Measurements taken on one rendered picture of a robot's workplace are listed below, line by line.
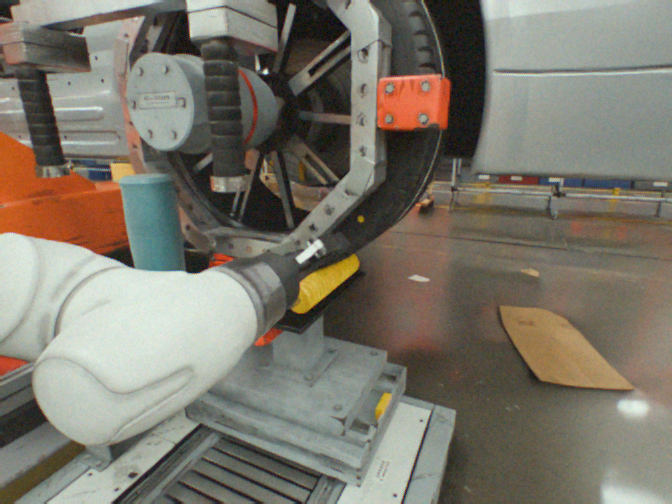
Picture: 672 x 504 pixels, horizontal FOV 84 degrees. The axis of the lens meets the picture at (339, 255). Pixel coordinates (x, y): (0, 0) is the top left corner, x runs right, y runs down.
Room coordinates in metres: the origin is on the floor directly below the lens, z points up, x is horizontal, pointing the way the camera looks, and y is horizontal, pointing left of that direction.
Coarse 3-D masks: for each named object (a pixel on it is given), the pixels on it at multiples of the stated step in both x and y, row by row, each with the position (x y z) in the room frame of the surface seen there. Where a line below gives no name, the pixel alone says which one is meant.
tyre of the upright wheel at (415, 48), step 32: (384, 0) 0.66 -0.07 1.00; (416, 0) 0.68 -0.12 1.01; (416, 32) 0.64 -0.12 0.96; (416, 64) 0.64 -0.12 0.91; (448, 64) 0.81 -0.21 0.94; (448, 128) 0.80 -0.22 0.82; (416, 160) 0.64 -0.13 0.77; (384, 192) 0.66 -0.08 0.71; (416, 192) 0.74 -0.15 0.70; (224, 224) 0.82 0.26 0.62; (352, 224) 0.68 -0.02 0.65; (384, 224) 0.67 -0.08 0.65
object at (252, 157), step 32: (288, 32) 0.76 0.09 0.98; (256, 64) 0.79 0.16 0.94; (320, 64) 0.74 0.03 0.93; (288, 96) 0.81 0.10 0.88; (288, 128) 0.81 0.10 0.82; (192, 160) 0.89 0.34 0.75; (256, 160) 0.80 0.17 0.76; (320, 160) 0.73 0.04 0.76; (224, 192) 0.90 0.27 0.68; (256, 192) 0.98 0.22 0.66; (288, 192) 0.77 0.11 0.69; (256, 224) 0.81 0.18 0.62; (288, 224) 0.77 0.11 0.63
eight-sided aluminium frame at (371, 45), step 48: (336, 0) 0.60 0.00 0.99; (144, 48) 0.82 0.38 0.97; (384, 48) 0.62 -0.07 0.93; (144, 144) 0.80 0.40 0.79; (384, 144) 0.62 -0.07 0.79; (192, 192) 0.81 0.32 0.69; (336, 192) 0.61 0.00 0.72; (192, 240) 0.74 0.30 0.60; (240, 240) 0.69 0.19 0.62; (288, 240) 0.64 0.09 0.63
